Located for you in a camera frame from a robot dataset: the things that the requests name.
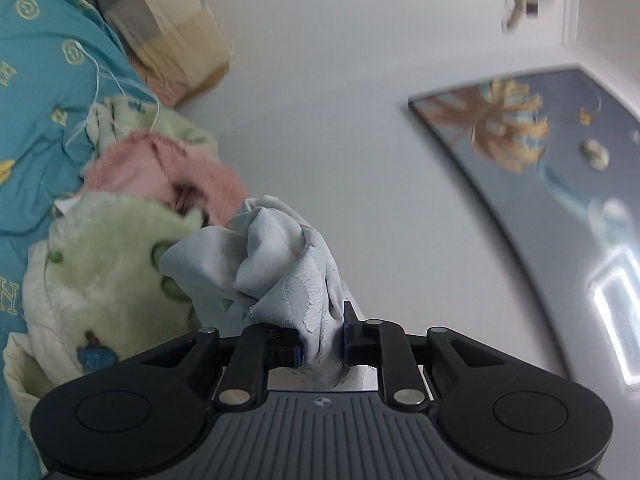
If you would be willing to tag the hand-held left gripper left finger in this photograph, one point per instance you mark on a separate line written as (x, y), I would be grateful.
(287, 352)

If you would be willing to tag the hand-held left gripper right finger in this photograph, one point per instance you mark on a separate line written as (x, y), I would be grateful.
(352, 345)

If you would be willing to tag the light grey garment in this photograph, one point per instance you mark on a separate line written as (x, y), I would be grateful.
(280, 270)

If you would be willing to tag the green fleece blanket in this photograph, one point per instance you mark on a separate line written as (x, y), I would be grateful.
(110, 250)

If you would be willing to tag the pink fleece blanket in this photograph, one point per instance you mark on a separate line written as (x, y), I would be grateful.
(150, 165)

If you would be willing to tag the brown cushion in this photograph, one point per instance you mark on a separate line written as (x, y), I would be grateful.
(210, 80)

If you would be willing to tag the teal patterned bed sheet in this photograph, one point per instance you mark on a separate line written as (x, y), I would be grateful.
(45, 90)

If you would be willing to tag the plaid pillow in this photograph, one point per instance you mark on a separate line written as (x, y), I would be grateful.
(150, 20)

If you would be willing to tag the leaf print wall picture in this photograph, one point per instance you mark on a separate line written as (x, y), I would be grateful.
(525, 125)

